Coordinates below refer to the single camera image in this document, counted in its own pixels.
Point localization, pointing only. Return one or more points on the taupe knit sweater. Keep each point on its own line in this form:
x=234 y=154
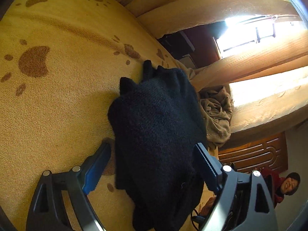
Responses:
x=217 y=108

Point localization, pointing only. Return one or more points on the person's red top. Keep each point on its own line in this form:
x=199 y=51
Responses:
x=276 y=185

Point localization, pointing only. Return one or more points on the orange woven curtain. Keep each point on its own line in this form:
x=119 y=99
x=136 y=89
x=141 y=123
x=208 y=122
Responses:
x=281 y=56

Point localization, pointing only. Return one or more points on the black box beside bed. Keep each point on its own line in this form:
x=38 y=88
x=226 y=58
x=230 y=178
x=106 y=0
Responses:
x=177 y=44

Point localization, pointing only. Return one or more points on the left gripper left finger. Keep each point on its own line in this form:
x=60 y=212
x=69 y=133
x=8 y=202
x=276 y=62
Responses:
x=47 y=209

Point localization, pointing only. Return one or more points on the cream lace curtain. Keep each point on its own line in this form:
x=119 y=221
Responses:
x=162 y=17

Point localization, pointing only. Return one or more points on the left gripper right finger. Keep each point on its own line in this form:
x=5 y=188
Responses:
x=243 y=201

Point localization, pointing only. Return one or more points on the wooden nightstand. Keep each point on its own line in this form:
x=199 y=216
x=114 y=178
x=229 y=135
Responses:
x=206 y=52

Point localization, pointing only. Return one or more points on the orange paw print blanket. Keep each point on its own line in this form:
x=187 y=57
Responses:
x=61 y=63

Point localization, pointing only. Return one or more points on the right side cream curtain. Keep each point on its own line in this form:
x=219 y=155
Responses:
x=268 y=116

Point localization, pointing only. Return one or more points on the person's right hand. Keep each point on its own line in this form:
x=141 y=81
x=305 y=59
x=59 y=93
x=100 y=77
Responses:
x=207 y=207

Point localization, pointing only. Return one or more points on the person's smiling head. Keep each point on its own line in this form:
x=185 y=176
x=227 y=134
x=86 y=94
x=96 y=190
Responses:
x=290 y=184

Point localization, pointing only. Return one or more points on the brown wooden door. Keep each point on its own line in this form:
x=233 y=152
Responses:
x=270 y=152

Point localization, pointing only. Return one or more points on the black knit sweater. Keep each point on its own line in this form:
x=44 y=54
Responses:
x=156 y=124

